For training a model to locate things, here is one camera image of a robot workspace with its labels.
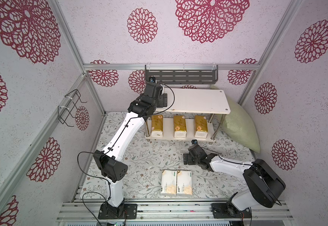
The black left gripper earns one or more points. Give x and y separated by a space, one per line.
161 100

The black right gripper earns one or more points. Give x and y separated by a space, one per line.
187 158

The white tissue pack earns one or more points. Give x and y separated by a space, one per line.
184 183
169 183

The gold tissue pack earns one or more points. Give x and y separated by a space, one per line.
180 128
157 128
201 126

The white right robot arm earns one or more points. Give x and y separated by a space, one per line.
264 185

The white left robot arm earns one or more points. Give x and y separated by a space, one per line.
109 159

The white two-tier shelf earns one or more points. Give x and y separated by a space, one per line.
191 101

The light green pillow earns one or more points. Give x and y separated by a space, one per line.
237 124

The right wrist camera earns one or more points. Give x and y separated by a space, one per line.
194 142

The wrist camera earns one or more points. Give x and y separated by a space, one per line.
152 79
194 142

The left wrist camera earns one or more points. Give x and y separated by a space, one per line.
152 79

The grey wall-mounted metal rack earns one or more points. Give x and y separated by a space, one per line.
182 77

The black wire wall rack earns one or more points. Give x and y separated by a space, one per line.
65 111

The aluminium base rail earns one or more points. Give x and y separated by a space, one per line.
151 206

